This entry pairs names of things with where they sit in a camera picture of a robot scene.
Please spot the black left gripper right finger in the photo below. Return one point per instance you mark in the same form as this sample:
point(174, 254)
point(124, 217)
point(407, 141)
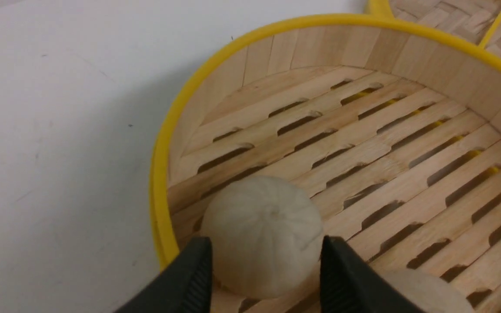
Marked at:
point(349, 285)

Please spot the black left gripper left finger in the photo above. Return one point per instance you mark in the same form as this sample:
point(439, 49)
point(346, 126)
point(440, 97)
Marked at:
point(185, 286)

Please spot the white steamed bun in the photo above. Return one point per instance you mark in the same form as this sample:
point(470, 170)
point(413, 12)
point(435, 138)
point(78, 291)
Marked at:
point(430, 293)
point(266, 235)

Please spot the yellow rimmed bamboo steamer basket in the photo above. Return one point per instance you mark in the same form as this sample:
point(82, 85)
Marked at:
point(393, 129)

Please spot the yellow rimmed woven steamer lid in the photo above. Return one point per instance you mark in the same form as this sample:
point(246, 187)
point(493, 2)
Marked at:
point(476, 21)

